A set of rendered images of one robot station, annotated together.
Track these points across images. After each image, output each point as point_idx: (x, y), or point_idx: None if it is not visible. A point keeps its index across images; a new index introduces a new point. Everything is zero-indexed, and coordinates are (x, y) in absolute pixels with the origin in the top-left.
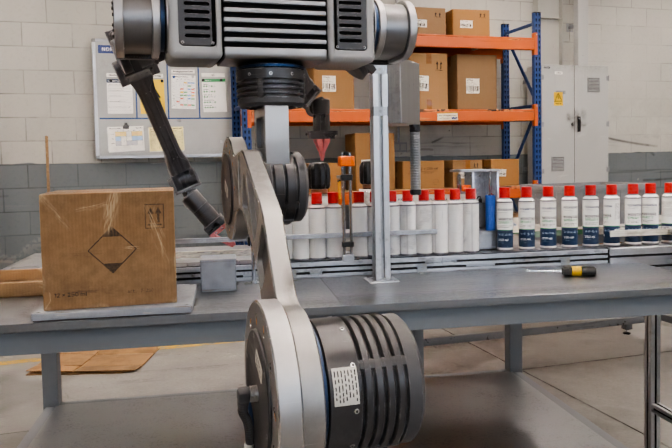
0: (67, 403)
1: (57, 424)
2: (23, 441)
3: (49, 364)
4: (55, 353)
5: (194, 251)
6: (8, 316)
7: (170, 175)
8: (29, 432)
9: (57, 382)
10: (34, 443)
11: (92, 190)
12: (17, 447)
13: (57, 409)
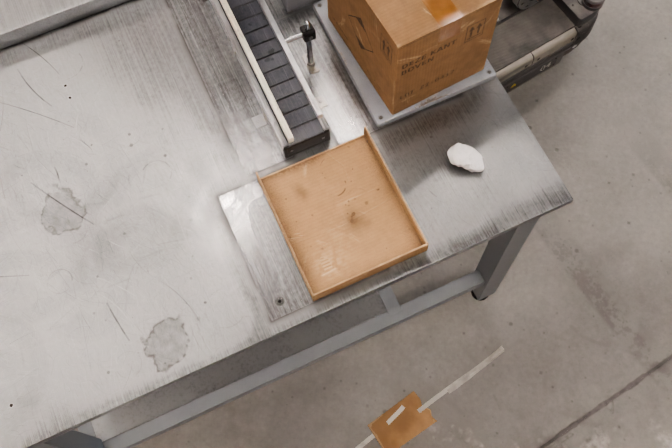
0: (89, 432)
1: (168, 390)
2: (225, 397)
3: (83, 442)
4: (74, 431)
5: (235, 20)
6: (478, 118)
7: None
8: (197, 411)
9: (89, 435)
10: (230, 377)
11: None
12: (243, 391)
13: (115, 429)
